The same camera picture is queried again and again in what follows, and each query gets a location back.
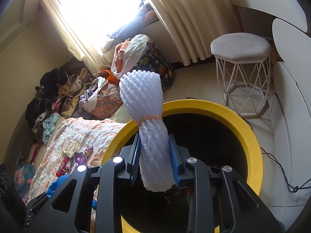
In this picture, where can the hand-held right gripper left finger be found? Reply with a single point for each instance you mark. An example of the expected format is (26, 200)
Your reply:
(133, 157)

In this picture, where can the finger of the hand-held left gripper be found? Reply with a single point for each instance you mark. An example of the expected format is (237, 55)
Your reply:
(58, 185)
(93, 203)

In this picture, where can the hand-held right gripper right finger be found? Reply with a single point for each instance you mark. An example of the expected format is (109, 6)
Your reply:
(173, 157)

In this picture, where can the red snack packet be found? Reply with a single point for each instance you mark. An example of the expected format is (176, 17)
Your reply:
(63, 167)

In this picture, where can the purple snack wrapper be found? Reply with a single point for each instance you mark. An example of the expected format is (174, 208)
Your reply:
(81, 157)

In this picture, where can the white foam net wrap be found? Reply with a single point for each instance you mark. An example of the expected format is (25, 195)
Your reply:
(143, 97)

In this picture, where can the yellow rimmed black trash bin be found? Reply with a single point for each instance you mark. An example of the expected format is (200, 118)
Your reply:
(218, 111)

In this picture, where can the teal floral cushion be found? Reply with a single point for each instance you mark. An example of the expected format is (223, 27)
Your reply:
(24, 174)

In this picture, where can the peach white tufted blanket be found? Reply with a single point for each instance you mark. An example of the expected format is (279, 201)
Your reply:
(73, 131)

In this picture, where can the light blue cloth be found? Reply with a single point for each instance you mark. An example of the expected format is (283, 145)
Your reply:
(49, 126)

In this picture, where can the floral pink bag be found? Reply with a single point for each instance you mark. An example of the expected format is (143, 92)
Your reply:
(107, 102)

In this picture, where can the orange bag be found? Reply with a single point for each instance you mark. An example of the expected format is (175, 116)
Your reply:
(109, 74)

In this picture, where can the dinosaur print laundry basket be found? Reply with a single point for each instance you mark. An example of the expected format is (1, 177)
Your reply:
(155, 60)

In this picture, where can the pile of mixed clothes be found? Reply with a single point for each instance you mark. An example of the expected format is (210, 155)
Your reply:
(51, 82)

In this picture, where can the white orange laundry bundle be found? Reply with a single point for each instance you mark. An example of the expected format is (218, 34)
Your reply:
(131, 51)

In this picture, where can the white rounded drawer cabinet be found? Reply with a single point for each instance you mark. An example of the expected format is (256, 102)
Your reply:
(291, 102)

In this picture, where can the cream curtain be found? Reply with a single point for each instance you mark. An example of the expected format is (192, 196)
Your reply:
(189, 17)
(63, 21)

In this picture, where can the pile of jackets and bedding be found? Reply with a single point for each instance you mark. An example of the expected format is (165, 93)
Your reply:
(145, 14)

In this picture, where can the black framed window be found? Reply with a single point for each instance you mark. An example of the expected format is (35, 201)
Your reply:
(102, 4)

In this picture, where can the white vanity desk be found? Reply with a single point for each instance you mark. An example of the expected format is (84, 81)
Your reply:
(267, 0)

